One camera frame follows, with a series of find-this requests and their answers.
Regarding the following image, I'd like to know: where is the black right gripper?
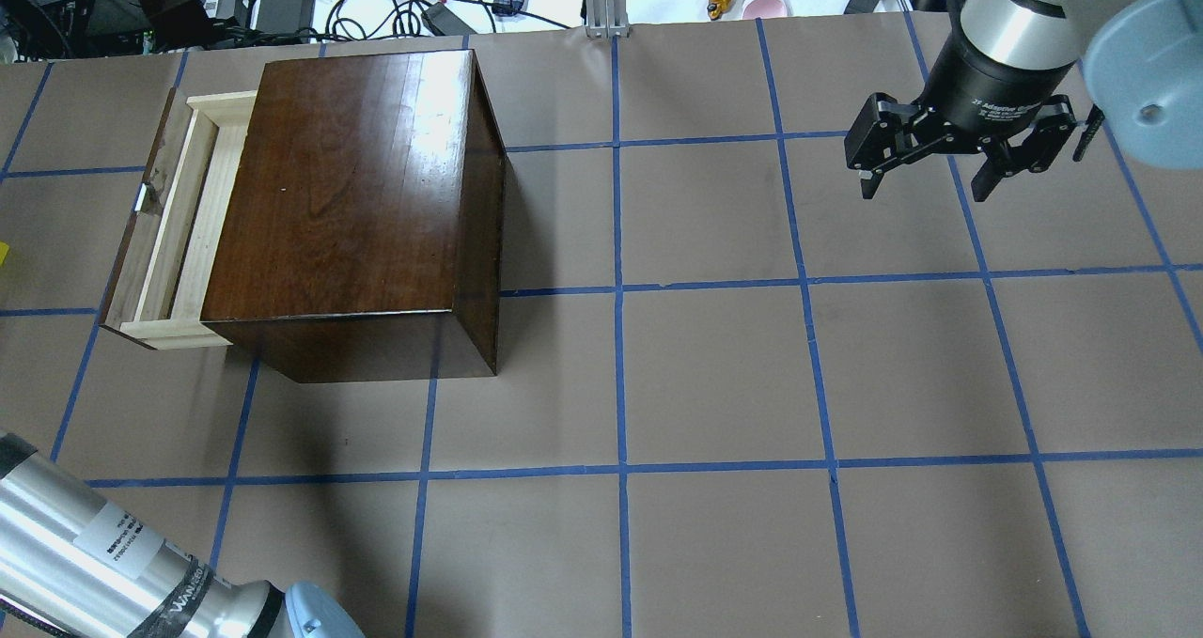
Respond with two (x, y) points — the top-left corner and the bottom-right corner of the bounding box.
(845, 25), (1077, 203)

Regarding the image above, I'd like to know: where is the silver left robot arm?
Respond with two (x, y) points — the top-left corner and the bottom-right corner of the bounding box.
(1, 432), (362, 637)

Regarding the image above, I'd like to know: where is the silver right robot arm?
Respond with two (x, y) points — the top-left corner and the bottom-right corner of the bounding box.
(845, 0), (1202, 202)

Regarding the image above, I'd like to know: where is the dark wooden drawer cabinet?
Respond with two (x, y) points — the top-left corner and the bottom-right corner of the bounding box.
(198, 51), (510, 382)

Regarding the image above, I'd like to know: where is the light wooden drawer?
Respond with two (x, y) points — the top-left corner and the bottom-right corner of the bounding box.
(99, 89), (257, 350)

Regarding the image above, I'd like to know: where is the pink plastic cup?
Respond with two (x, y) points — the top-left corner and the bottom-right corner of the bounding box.
(739, 0), (790, 19)

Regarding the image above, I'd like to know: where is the black laptop power brick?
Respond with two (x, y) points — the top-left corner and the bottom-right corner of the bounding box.
(254, 0), (318, 34)

